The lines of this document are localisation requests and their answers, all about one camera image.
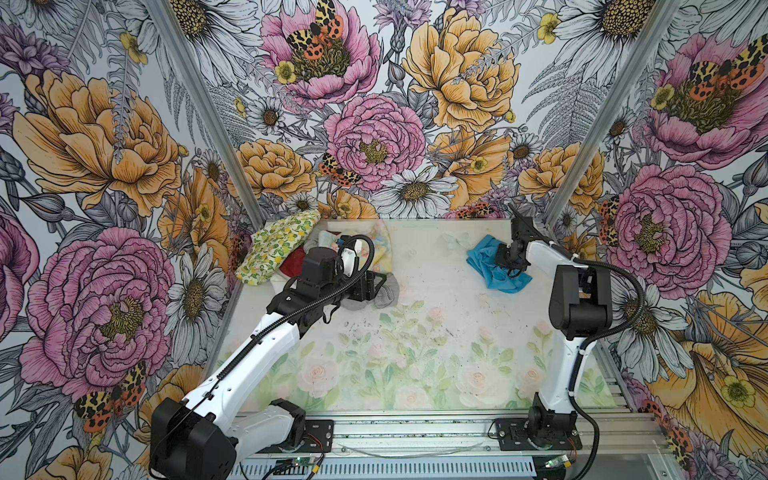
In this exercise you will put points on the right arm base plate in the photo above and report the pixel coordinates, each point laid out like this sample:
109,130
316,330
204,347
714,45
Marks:
514,434

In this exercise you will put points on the aluminium frame post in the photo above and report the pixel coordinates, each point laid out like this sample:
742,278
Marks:
172,36
646,46

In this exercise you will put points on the teal cloth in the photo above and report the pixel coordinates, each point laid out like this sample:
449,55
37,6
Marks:
482,259

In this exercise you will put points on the grey cloth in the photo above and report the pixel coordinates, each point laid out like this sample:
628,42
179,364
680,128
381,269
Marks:
387,296

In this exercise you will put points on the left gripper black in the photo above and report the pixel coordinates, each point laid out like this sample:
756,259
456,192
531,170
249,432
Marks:
364,284

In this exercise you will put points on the lemon print cloth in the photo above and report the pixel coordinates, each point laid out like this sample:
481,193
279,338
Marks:
273,244

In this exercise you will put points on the pastel watercolor cloth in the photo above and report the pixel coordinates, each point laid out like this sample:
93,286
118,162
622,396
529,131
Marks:
376,230

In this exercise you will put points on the aluminium frame post right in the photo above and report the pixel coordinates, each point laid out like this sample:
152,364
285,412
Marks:
646,46

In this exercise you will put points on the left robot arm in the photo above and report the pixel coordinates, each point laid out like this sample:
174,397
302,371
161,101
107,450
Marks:
200,436

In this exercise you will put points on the white vented cable duct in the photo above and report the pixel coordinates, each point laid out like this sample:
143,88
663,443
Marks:
423,467

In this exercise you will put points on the aluminium front rail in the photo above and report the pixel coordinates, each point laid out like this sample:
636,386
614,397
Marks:
392,433

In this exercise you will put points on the red cloth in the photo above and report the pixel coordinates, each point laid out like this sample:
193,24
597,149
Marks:
292,266

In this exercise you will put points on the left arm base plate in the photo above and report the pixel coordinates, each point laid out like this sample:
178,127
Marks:
316,438

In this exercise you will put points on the aluminium frame post left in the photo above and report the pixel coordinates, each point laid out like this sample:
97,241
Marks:
172,36

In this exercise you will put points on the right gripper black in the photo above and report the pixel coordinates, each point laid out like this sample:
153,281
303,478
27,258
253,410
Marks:
502,247

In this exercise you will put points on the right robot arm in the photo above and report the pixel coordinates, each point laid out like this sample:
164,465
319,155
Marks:
578,310

